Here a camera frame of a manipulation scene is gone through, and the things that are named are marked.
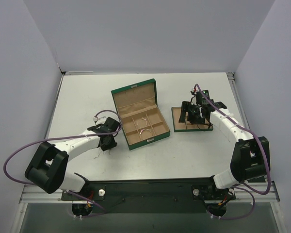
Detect aluminium frame rail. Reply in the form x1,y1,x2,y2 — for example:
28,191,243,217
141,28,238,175
25,73,270,209

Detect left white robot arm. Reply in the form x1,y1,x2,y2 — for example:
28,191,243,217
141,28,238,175
25,117,121,200

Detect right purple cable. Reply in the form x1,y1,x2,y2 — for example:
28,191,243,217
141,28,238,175
193,83,274,220

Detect green jewelry box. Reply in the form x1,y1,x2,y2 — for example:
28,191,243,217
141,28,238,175
111,79,170,150

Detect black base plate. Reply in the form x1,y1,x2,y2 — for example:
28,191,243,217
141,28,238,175
61,178,235,214

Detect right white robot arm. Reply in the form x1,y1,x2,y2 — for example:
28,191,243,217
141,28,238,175
178,86,271,195

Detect silver pearl bangle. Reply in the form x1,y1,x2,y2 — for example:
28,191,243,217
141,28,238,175
136,117,148,128
140,129,153,138

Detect green tray with compartments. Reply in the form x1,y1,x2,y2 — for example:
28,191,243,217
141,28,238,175
171,106,214,133

